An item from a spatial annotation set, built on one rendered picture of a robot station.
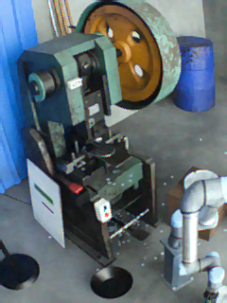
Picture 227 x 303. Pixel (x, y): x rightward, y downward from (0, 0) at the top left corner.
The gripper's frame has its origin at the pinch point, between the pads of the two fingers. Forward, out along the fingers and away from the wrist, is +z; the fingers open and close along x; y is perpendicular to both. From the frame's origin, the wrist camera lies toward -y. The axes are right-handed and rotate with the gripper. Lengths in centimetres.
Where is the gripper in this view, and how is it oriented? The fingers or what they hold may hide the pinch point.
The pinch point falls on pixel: (209, 301)
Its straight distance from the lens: 187.1
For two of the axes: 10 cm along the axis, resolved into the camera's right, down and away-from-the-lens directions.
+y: -3.1, 5.6, -7.7
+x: 9.4, 0.8, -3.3
